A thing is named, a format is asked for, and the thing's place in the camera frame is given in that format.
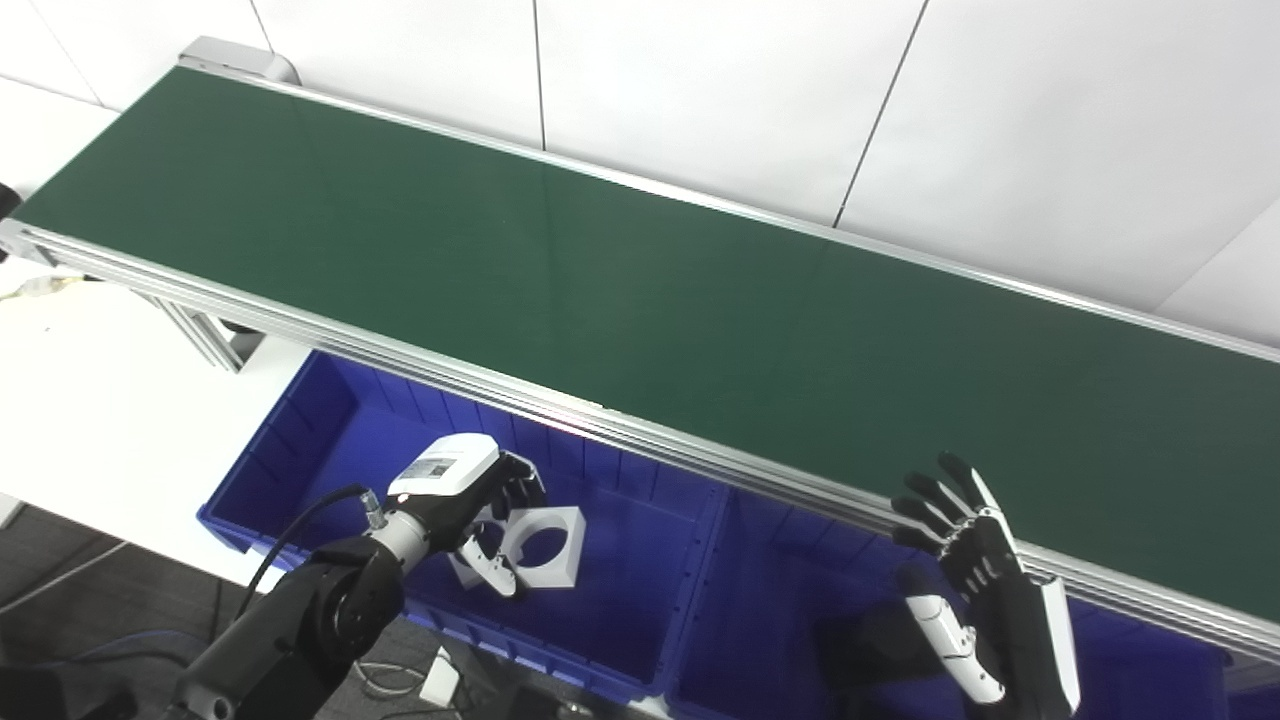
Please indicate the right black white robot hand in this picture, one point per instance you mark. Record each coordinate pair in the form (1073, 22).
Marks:
(1010, 620)

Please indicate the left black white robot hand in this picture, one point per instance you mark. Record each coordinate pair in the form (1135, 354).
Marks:
(450, 480)

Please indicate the white square part round hole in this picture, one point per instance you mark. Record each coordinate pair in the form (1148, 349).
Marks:
(560, 560)

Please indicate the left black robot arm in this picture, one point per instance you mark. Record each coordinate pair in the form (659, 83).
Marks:
(300, 620)

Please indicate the blue plastic bin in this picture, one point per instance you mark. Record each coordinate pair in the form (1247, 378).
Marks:
(780, 600)
(330, 450)

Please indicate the green conveyor belt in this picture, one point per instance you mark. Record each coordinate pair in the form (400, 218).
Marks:
(600, 280)

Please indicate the aluminium conveyor leg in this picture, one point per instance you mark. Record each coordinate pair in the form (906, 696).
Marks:
(205, 340)

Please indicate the white power adapter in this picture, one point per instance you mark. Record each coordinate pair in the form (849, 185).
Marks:
(438, 680)

